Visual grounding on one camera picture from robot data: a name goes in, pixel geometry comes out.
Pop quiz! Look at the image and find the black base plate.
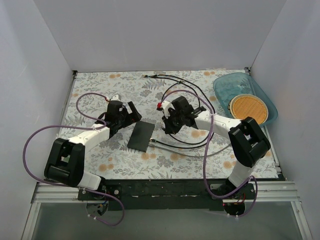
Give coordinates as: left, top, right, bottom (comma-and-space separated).
77, 177, 257, 212

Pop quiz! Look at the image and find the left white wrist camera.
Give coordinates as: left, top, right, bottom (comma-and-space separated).
106, 94, 122, 102

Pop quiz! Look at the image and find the round woven bamboo basket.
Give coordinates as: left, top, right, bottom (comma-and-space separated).
228, 94, 269, 125

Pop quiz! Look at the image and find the floral table mat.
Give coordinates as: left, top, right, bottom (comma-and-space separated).
48, 69, 280, 181

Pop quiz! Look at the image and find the black network switch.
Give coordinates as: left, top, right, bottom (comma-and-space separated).
127, 121, 155, 153

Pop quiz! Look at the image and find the aluminium frame rail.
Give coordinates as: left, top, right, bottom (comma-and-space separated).
22, 179, 313, 240

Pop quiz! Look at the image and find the teal plastic tray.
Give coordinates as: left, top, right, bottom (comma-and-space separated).
213, 72, 278, 127

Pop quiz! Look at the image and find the grey ethernet cable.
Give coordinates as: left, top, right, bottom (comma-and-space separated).
148, 142, 233, 158

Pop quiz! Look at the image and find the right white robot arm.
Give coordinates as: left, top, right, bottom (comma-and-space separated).
157, 96, 271, 199

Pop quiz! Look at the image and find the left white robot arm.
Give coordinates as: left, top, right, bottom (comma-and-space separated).
44, 100, 142, 200

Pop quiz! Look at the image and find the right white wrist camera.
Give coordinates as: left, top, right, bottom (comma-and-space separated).
156, 100, 175, 119

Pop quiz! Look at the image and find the black cable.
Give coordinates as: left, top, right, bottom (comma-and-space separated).
143, 71, 217, 150

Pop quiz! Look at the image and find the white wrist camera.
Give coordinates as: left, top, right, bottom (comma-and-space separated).
106, 94, 122, 102
156, 100, 175, 119

